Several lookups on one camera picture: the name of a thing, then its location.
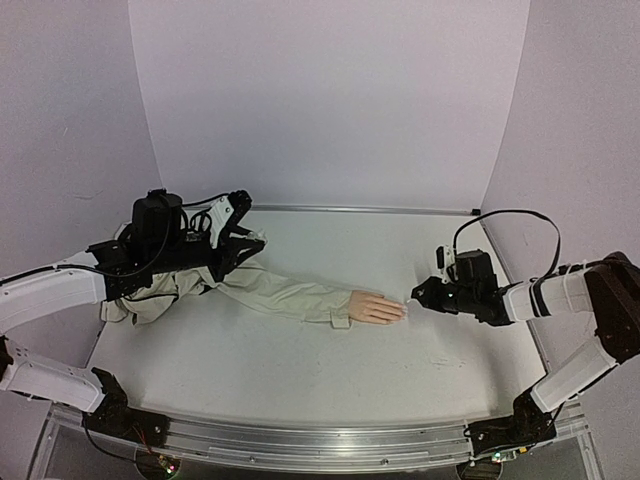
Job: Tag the aluminium rear table rail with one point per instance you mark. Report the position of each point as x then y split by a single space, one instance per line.
366 210

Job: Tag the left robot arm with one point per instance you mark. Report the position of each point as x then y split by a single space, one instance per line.
164 235

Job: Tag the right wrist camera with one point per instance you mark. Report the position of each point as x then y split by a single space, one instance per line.
446 263

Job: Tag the clear nail polish bottle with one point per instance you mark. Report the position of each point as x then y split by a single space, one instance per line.
259 235

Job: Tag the mannequin hand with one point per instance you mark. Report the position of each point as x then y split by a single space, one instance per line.
372 308

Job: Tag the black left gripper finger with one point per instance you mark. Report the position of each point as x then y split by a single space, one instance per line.
229 256
237 232

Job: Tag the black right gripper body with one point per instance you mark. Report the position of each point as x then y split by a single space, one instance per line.
435 295

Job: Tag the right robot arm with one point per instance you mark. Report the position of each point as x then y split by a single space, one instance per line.
605 291

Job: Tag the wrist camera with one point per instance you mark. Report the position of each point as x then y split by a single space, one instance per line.
446 263
222 210

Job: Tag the beige zip jacket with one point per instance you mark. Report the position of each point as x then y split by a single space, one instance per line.
251 285

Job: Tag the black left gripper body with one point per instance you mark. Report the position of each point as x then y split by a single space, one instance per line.
174 258

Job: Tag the aluminium front table rail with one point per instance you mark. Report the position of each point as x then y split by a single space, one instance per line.
328 449

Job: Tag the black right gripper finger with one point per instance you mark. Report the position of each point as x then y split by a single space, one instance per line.
429 303
429 289

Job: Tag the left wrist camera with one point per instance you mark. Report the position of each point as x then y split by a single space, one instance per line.
222 210

